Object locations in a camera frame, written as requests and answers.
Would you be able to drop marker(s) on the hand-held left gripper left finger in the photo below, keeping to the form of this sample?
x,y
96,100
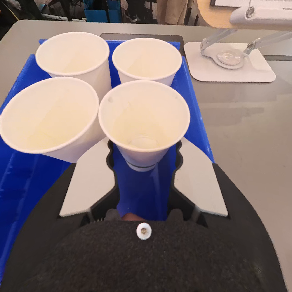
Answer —
x,y
91,187

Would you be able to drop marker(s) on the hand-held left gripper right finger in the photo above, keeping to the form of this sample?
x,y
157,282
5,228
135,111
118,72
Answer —
x,y
198,189

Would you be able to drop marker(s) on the blue plastic bin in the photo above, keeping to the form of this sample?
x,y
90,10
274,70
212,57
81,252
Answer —
x,y
34,182

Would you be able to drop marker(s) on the white paper cup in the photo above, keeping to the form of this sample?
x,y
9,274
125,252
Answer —
x,y
45,118
143,109
146,59
73,54

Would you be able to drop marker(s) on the instruction sheet on tablet stand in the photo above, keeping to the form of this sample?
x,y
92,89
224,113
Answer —
x,y
251,70

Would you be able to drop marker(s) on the blue fabric bag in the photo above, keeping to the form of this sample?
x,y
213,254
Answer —
x,y
100,13

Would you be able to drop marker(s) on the beige hanging coat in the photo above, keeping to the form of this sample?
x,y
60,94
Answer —
x,y
171,11

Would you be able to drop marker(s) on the printed instruction sheet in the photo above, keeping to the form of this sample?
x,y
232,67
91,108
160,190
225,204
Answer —
x,y
251,2

